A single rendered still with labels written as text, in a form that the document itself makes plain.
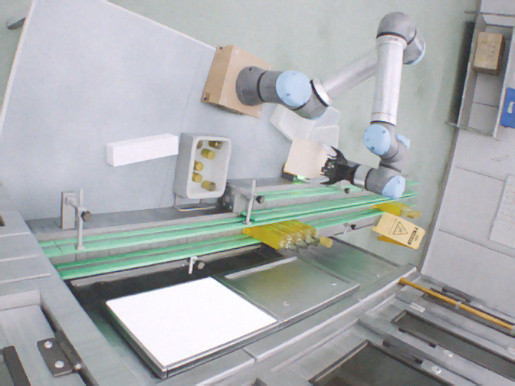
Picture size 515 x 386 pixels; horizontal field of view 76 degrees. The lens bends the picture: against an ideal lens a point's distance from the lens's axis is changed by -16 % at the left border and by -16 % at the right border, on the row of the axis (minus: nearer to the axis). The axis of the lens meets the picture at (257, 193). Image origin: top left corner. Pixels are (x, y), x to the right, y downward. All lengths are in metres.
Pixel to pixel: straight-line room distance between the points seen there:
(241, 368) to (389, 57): 0.94
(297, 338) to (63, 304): 0.77
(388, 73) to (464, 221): 6.19
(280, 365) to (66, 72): 1.01
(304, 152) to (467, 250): 6.16
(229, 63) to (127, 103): 0.38
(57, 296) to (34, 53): 0.78
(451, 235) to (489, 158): 1.54
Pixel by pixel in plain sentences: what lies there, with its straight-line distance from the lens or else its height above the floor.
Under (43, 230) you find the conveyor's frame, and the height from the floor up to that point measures 0.85.
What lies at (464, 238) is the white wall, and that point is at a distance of 7.25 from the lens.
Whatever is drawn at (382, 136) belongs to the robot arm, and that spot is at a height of 1.43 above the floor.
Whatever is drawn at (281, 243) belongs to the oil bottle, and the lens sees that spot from 1.41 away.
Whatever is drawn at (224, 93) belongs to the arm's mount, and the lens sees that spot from 1.35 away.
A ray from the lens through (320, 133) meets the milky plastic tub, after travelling 1.99.
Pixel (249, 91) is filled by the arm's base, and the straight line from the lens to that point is 1.35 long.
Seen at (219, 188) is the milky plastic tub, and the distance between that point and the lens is 1.46.
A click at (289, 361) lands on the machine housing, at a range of 1.08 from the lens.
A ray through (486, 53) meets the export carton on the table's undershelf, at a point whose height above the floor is 0.45.
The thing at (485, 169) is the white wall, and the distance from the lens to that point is 7.07.
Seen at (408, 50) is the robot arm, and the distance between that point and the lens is 1.30.
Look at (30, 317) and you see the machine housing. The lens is 0.51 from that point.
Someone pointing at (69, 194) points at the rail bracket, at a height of 0.86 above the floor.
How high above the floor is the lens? 1.87
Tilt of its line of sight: 41 degrees down
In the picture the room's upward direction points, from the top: 112 degrees clockwise
